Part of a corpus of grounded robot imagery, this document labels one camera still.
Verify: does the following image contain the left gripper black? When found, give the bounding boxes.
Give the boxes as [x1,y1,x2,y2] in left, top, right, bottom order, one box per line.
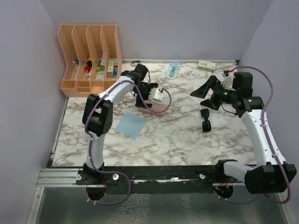
[133,84,158,108]

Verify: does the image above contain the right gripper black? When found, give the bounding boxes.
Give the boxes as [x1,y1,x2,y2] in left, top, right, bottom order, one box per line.
[191,75,238,111]

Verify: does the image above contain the pink glasses case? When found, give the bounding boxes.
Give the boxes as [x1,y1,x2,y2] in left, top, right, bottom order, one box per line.
[137,102,166,117]

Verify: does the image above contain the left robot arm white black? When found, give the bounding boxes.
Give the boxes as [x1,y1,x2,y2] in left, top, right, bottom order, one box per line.
[82,63,158,184]

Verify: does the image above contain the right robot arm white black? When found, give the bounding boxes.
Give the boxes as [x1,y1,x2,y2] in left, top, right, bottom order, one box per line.
[190,71,297,194]

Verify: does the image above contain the black sunglasses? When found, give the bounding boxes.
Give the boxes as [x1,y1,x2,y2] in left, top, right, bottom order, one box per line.
[200,109,211,132]

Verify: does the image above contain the light blue cleaning cloth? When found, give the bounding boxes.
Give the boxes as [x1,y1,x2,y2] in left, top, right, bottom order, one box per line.
[115,112,147,140]

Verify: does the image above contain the small white green box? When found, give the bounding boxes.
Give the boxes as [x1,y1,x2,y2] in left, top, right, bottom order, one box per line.
[197,60,216,73]

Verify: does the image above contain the blue white packaged item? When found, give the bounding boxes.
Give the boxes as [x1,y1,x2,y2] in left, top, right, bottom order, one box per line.
[165,61,181,80]

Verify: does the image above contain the green white box in organizer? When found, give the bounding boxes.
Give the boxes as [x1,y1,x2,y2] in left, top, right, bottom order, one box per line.
[107,58,115,78]

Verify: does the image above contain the red black small bottle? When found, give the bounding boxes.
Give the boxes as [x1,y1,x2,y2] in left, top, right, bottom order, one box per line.
[84,60,92,73]

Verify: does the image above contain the peach desk file organizer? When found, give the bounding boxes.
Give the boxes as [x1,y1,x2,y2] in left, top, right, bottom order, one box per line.
[57,24,123,97]

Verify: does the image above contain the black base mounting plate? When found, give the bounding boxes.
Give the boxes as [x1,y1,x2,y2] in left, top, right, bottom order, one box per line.
[76,165,241,195]

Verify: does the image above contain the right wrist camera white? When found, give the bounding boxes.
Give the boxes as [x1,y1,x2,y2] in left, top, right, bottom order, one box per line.
[221,70,234,89]

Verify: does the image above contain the aluminium rail frame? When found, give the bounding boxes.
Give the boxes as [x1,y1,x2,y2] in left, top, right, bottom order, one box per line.
[36,168,82,187]

